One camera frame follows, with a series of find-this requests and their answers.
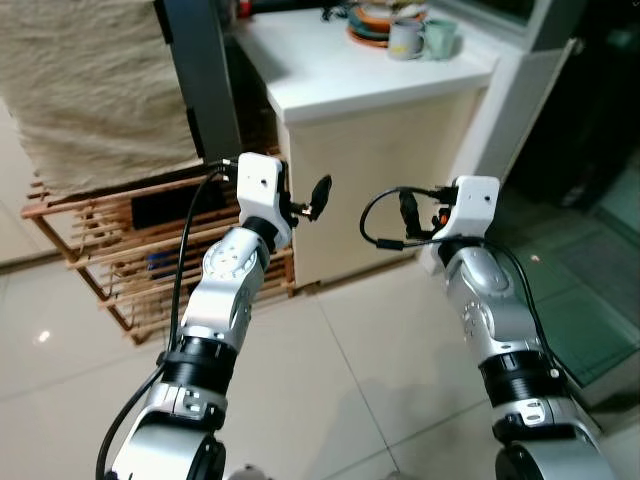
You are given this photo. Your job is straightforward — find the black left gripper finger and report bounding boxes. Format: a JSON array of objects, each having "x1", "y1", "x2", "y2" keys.
[{"x1": 305, "y1": 174, "x2": 334, "y2": 222}]

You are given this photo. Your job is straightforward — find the beige cabinet white countertop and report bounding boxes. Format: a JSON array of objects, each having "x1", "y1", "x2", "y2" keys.
[{"x1": 235, "y1": 5, "x2": 501, "y2": 291}]

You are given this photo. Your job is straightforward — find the grey printed mug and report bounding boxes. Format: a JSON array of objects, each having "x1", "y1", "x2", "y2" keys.
[{"x1": 388, "y1": 20, "x2": 426, "y2": 61}]

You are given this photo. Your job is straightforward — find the pale green mug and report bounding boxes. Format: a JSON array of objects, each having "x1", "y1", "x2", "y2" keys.
[{"x1": 422, "y1": 18, "x2": 461, "y2": 61}]

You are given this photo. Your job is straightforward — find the stack of coloured plates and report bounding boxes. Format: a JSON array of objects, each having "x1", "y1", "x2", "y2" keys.
[{"x1": 347, "y1": 0, "x2": 431, "y2": 47}]

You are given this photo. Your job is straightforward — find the black kitchen appliance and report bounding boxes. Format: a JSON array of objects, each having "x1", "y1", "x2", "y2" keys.
[{"x1": 240, "y1": 0, "x2": 351, "y2": 19}]

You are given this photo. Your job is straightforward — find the glass sliding door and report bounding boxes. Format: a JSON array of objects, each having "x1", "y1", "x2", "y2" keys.
[{"x1": 490, "y1": 0, "x2": 640, "y2": 393}]

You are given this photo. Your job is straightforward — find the wooden slatted rack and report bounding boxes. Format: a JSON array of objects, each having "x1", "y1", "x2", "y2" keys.
[{"x1": 22, "y1": 150, "x2": 297, "y2": 346}]

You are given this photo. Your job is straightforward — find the beige textured cloth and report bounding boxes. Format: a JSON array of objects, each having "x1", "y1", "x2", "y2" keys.
[{"x1": 0, "y1": 0, "x2": 201, "y2": 197}]

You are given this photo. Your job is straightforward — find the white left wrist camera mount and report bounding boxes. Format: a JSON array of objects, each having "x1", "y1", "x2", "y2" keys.
[{"x1": 237, "y1": 153, "x2": 293, "y2": 249}]

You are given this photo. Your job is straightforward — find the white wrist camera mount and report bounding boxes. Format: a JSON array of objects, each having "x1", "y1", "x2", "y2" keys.
[
  {"x1": 237, "y1": 153, "x2": 293, "y2": 249},
  {"x1": 432, "y1": 176, "x2": 501, "y2": 243}
]

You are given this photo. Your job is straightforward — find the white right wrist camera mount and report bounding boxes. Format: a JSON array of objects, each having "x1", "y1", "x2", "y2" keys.
[{"x1": 432, "y1": 176, "x2": 501, "y2": 243}]

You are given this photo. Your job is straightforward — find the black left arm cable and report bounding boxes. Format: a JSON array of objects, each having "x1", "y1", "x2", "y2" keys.
[{"x1": 97, "y1": 163, "x2": 238, "y2": 480}]

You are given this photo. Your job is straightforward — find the white door frame post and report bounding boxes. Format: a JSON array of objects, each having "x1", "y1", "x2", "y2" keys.
[{"x1": 420, "y1": 0, "x2": 591, "y2": 276}]

